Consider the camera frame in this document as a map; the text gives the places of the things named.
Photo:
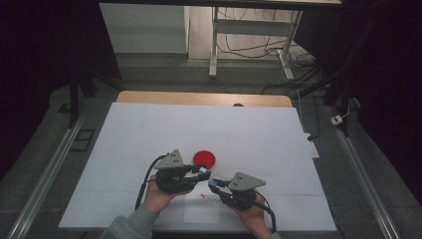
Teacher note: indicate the person's right hand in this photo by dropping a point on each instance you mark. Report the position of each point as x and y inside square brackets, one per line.
[255, 219]

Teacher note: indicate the small white paper sheet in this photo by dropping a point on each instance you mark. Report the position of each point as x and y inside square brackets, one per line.
[202, 212]

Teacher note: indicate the black table grommet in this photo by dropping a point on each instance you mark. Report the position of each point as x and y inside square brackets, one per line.
[238, 105]

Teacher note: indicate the white-legged desk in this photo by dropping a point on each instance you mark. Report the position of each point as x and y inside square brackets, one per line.
[213, 49]

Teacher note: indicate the black floor frame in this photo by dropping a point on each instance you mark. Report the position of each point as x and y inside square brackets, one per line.
[83, 130]

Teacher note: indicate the white power strip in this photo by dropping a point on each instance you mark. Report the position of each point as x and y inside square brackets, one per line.
[313, 149]

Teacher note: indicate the round red ink pad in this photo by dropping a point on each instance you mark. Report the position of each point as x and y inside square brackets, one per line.
[205, 157]

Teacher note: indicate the aluminium rail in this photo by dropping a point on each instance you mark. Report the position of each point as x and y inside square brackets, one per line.
[365, 179]
[46, 176]

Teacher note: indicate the person's left hand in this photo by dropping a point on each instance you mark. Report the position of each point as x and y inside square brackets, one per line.
[156, 200]

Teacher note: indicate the blue stamp cap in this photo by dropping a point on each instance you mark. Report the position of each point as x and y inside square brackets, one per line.
[213, 183]

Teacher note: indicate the black curtain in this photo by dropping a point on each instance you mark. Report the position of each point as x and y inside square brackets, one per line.
[33, 66]
[391, 83]

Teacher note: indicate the black metal stand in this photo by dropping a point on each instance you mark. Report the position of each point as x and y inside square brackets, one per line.
[345, 99]
[73, 106]

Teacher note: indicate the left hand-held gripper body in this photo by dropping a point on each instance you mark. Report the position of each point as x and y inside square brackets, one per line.
[172, 181]

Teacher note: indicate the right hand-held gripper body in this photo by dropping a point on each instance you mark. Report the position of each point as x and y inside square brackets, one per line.
[242, 199]

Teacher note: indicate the small white adapter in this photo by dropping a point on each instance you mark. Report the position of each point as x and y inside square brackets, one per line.
[336, 120]

